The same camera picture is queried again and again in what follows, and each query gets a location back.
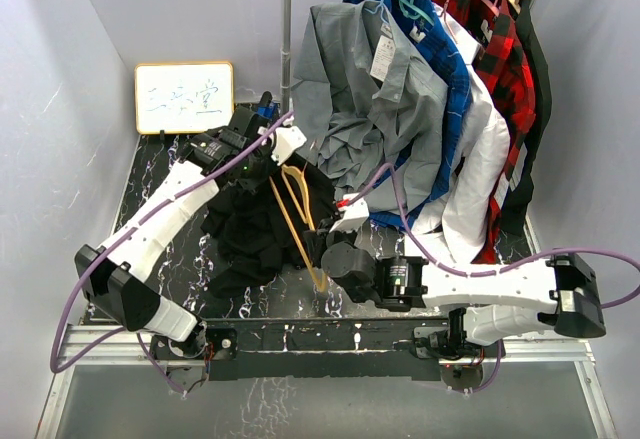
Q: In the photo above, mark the black hanging jacket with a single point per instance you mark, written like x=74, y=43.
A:
x=518, y=198

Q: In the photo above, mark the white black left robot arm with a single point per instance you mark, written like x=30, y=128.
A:
x=238, y=157

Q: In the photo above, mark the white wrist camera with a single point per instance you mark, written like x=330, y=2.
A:
x=287, y=141
x=352, y=214

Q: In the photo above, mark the blue stapler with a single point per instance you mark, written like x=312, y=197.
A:
x=267, y=107

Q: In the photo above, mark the yellow clothes hanger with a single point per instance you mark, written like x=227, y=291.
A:
x=304, y=198

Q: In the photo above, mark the grey shirt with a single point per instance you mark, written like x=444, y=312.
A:
x=362, y=94

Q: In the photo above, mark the white shirt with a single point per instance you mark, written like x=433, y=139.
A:
x=480, y=156

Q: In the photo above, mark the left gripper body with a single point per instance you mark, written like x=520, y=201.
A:
x=259, y=167

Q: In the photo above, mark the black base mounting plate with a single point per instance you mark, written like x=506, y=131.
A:
x=233, y=349

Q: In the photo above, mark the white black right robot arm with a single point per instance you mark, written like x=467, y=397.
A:
x=557, y=293

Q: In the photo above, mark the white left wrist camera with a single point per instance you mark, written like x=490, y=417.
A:
x=287, y=141

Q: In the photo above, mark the whiteboard with yellow frame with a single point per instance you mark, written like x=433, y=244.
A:
x=183, y=97

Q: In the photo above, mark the aluminium frame rail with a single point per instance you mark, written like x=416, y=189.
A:
x=103, y=345

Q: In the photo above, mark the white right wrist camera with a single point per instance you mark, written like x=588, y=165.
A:
x=352, y=214

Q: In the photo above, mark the red black plaid shirt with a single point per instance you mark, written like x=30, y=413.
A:
x=504, y=69

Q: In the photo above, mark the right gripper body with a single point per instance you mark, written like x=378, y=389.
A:
x=348, y=237

